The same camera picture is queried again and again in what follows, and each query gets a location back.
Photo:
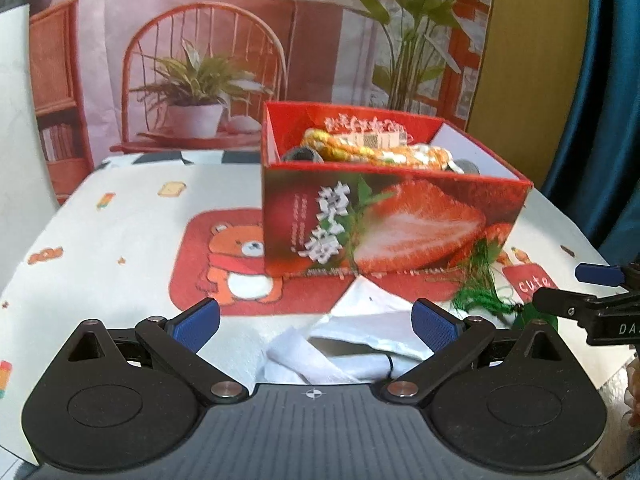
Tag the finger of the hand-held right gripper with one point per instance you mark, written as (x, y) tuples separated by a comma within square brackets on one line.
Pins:
[(597, 274), (560, 301)]

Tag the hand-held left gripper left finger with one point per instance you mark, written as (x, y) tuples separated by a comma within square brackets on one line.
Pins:
[(197, 322)]

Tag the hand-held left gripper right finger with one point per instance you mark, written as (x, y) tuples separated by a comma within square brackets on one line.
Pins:
[(435, 325)]

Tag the green tassel pendant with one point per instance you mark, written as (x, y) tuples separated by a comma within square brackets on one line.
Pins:
[(480, 295)]

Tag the red strawberry print box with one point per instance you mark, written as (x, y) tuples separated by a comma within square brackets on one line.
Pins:
[(415, 220)]

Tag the yellow orange floral cloth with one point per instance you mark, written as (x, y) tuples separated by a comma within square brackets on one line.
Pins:
[(350, 152)]

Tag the blue curtain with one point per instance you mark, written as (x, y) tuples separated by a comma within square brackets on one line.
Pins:
[(610, 110)]

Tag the tan wooden board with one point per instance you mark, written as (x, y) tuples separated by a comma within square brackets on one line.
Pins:
[(530, 60)]

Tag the printed wall backdrop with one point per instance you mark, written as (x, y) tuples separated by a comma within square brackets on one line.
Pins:
[(200, 35)]

